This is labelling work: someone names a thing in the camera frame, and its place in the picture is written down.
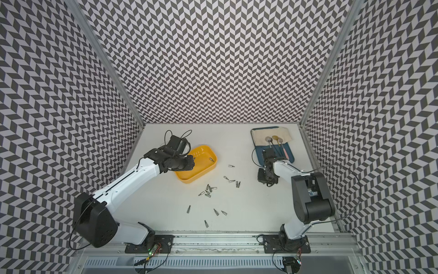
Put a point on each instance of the beige folded cloth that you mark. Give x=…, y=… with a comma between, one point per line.
x=259, y=135

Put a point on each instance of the gold spoon green handle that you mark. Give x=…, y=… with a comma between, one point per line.
x=276, y=138

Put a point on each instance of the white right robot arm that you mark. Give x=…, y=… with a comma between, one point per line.
x=312, y=201

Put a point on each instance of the white handled spoon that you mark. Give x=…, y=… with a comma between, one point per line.
x=269, y=140

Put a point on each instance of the aluminium corner post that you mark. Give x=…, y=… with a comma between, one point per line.
x=338, y=45
x=83, y=23

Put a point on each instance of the aluminium corner post left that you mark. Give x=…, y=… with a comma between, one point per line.
x=83, y=23

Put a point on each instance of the aluminium corner post right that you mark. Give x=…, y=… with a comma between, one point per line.
x=338, y=45

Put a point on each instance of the teal plastic tray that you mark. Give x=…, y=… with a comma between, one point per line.
x=279, y=152

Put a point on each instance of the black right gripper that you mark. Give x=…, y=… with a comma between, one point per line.
x=260, y=178

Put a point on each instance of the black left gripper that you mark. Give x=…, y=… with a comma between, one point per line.
x=190, y=162

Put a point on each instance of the pink handled spoon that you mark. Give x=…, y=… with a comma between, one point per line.
x=281, y=144

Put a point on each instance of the yellow plastic storage box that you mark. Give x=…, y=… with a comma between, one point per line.
x=203, y=165

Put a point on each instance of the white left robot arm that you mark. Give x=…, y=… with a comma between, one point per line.
x=93, y=213

